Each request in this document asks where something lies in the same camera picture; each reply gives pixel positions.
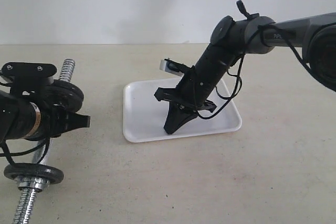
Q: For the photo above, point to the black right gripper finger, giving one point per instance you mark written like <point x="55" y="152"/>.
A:
<point x="177" y="117"/>

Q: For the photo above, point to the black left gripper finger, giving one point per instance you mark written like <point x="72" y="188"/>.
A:
<point x="75" y="121"/>

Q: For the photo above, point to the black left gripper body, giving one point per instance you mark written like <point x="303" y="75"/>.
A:
<point x="48" y="115"/>

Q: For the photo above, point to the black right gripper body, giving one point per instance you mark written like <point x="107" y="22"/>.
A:
<point x="191" y="93"/>

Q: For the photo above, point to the black plate with collar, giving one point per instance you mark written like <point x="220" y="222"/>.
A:
<point x="52" y="174"/>

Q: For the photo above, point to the chrome star collar nut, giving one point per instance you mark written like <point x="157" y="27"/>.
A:
<point x="36" y="183"/>

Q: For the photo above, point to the black weight plate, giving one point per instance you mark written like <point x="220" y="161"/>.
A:
<point x="68" y="86"/>

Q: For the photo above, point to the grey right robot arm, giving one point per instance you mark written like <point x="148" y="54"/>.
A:
<point x="230" y="41"/>

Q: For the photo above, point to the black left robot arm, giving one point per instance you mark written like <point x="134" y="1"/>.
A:
<point x="21" y="118"/>

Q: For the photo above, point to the white rectangular plastic tray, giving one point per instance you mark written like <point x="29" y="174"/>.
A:
<point x="144" y="116"/>

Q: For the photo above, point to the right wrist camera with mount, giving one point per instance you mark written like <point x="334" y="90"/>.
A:
<point x="172" y="67"/>

